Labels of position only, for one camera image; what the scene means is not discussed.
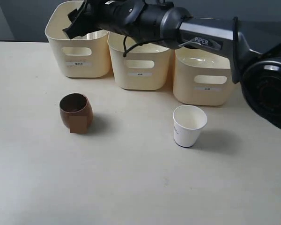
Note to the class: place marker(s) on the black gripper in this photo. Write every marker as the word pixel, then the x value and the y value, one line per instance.
pixel 134 18

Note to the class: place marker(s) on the brown wooden cup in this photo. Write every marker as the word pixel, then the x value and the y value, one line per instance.
pixel 76 113

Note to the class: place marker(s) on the white paper cup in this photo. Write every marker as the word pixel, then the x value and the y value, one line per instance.
pixel 188 121

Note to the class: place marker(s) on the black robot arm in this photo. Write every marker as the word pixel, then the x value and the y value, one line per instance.
pixel 252 48

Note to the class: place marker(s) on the left cream plastic bin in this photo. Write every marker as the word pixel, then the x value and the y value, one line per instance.
pixel 81 57

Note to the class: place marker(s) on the cream plastic bin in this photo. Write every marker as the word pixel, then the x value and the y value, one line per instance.
pixel 201 78
pixel 81 57
pixel 144 68

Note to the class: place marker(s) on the middle cream plastic bin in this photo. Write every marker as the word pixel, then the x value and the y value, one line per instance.
pixel 144 68

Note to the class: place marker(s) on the right cream plastic bin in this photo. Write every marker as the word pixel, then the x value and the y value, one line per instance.
pixel 201 78

